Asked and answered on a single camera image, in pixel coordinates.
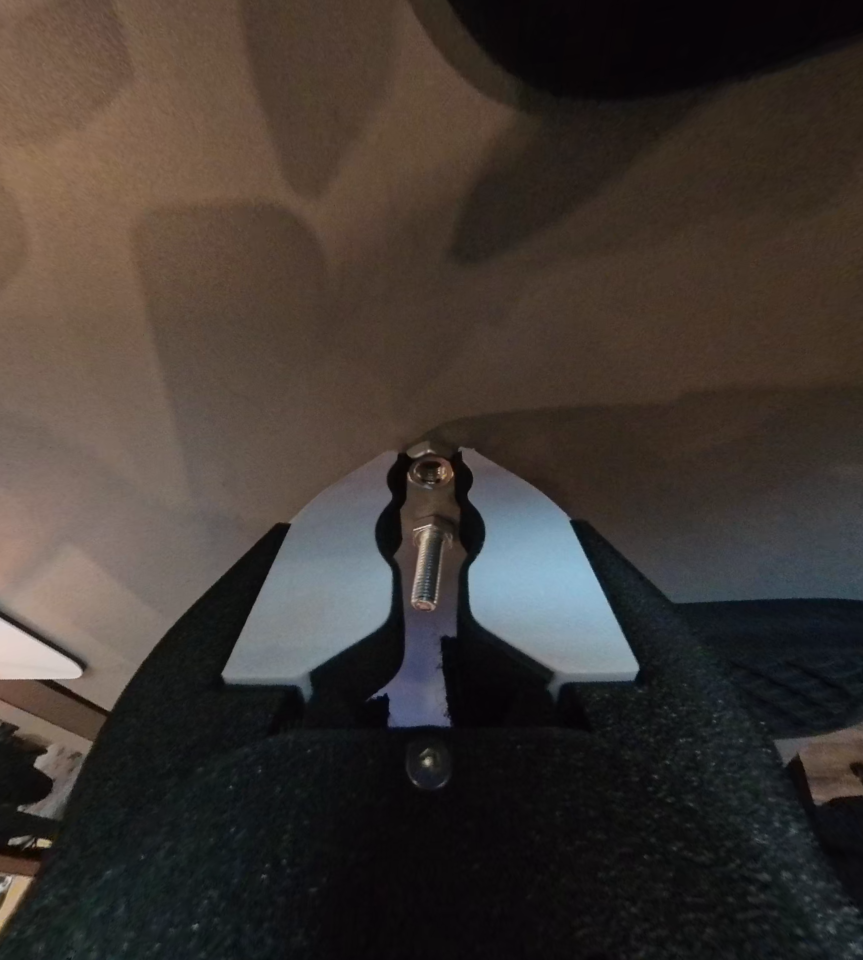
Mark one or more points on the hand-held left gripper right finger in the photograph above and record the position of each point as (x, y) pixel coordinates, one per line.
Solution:
(544, 585)

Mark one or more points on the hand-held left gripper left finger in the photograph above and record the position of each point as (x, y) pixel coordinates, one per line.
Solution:
(319, 585)

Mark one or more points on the silver hex bolt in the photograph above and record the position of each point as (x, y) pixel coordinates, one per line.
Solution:
(427, 570)

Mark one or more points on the black ribbed pad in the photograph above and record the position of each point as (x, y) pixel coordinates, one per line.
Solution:
(799, 645)

